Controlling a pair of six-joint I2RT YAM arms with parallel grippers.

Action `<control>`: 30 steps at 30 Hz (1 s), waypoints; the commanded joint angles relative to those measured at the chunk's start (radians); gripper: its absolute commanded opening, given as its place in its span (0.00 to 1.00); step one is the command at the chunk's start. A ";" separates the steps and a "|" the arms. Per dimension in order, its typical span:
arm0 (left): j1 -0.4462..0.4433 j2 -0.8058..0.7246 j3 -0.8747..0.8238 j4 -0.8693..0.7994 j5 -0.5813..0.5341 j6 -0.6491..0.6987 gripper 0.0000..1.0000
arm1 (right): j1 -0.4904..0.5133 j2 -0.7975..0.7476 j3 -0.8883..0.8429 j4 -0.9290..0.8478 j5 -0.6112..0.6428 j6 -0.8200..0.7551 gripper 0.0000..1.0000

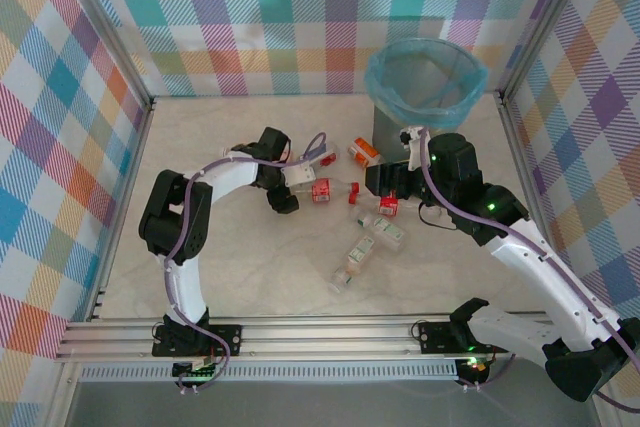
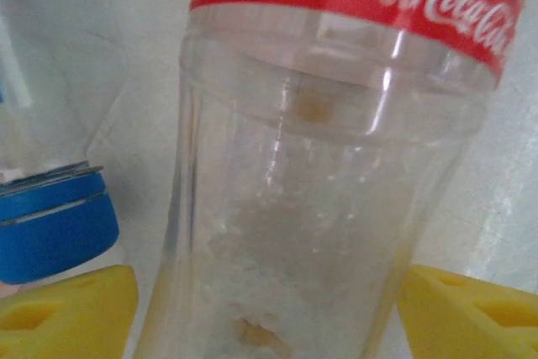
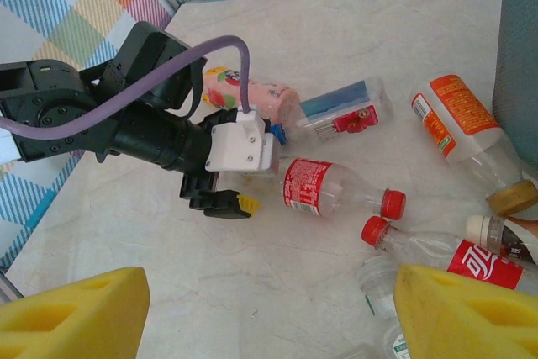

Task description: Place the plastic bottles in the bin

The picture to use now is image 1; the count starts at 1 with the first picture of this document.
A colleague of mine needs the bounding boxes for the clear bottle with red label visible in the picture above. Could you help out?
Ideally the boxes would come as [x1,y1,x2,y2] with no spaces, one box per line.
[347,192,426,219]
[293,177,362,204]

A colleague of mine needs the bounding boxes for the grey waste bin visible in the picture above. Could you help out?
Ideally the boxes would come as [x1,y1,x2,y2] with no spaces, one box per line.
[372,96,451,153]

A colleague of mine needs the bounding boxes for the blue plastic bin liner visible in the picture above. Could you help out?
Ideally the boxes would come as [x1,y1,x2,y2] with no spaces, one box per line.
[364,38,490,131]

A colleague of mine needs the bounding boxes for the colourful checked cloth panel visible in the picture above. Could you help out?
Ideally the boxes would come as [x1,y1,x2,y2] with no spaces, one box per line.
[0,0,151,427]
[504,0,640,398]
[64,0,586,98]

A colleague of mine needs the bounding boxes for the small electronics board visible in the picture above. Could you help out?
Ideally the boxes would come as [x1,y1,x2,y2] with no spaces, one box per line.
[459,356,490,376]
[172,355,221,381]

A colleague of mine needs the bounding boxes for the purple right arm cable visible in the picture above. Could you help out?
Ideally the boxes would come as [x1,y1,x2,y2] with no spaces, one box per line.
[419,129,640,416]

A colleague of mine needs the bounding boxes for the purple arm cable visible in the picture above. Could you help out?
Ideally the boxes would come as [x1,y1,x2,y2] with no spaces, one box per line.
[163,131,331,391]
[419,129,640,416]

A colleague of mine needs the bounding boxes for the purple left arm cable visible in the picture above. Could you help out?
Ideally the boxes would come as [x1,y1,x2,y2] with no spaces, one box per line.
[163,131,331,391]

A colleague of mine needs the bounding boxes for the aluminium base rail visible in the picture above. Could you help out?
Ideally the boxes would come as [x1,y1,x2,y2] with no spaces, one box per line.
[54,314,609,363]

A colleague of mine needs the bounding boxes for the slotted grey cable duct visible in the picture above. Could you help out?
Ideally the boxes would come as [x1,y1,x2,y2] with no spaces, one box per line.
[79,364,459,383]

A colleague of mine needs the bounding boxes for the aluminium corner post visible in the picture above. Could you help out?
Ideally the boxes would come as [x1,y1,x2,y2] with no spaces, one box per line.
[47,0,156,111]
[497,0,601,98]

